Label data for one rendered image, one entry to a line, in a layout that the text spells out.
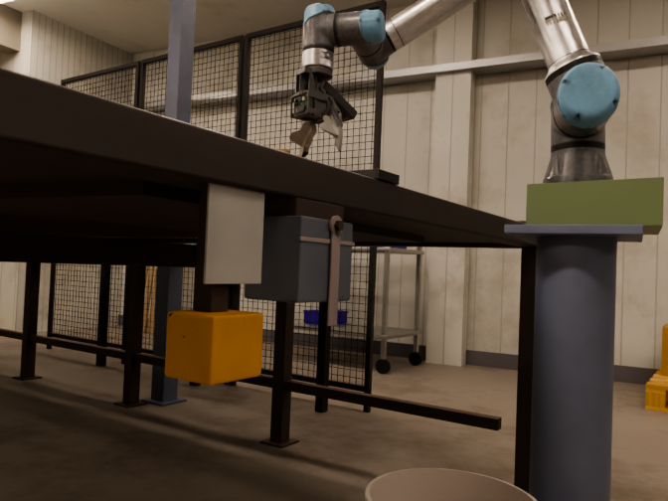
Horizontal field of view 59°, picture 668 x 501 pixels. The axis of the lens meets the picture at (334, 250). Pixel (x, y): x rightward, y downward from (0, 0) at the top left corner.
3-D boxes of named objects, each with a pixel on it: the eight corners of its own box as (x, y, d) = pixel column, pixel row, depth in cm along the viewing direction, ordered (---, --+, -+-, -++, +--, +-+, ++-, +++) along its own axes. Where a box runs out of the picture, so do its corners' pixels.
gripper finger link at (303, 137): (279, 150, 145) (293, 116, 141) (299, 154, 148) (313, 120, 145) (285, 156, 143) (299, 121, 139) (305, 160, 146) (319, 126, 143)
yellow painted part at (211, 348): (262, 376, 74) (270, 189, 75) (210, 387, 66) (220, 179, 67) (216, 368, 78) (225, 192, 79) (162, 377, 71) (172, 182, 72)
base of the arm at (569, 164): (611, 193, 139) (611, 152, 139) (616, 182, 125) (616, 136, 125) (543, 195, 144) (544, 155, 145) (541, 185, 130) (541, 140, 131)
